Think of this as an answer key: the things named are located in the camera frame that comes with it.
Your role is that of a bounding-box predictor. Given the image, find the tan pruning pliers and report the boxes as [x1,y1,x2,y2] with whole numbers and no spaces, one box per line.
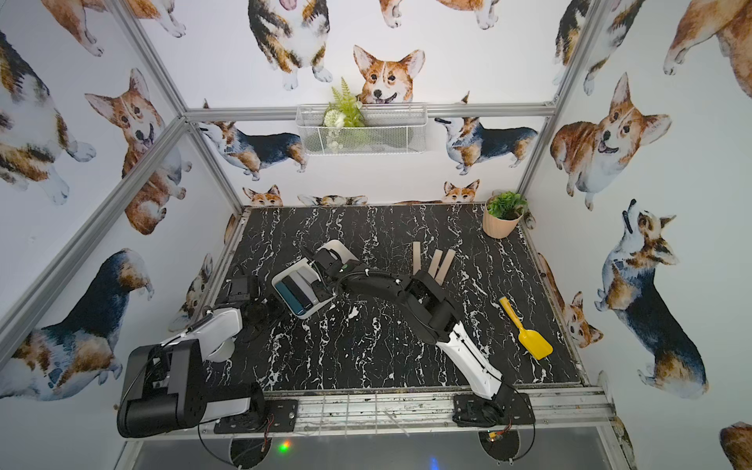
[412,241,421,274]

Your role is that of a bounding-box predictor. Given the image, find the beige pruning pliers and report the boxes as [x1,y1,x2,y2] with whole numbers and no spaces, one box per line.
[428,250,444,278]

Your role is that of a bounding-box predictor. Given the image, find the light wood pruning pliers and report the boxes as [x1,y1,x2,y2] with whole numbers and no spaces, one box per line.
[434,249,456,285]

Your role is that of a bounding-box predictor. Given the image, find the light grey pruning pliers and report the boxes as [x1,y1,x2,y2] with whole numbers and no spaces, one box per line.
[290,270,319,305]

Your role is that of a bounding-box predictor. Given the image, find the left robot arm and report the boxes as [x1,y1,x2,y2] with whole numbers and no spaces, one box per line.
[117,275,270,438]

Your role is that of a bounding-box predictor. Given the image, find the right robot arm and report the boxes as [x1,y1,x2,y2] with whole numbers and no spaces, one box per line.
[303,240,514,409]

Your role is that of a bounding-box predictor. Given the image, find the fern and white flower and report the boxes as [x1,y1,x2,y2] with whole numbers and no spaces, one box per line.
[323,78,368,153]

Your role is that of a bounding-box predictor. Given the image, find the potted green plant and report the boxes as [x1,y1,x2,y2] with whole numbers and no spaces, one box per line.
[482,191,528,240]

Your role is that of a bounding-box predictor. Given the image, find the yellow plastic shovel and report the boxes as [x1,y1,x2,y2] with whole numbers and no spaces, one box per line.
[499,297,553,360]

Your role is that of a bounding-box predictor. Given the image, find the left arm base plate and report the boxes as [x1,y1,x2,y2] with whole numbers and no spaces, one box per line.
[213,399,299,435]

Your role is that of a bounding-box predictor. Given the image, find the white wire basket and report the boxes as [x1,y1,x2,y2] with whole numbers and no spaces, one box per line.
[296,104,428,156]

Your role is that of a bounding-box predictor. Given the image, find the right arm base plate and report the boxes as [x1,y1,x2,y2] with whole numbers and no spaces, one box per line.
[452,391,537,428]

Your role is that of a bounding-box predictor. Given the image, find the metal front rail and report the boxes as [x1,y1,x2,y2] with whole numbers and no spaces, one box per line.
[202,384,615,439]

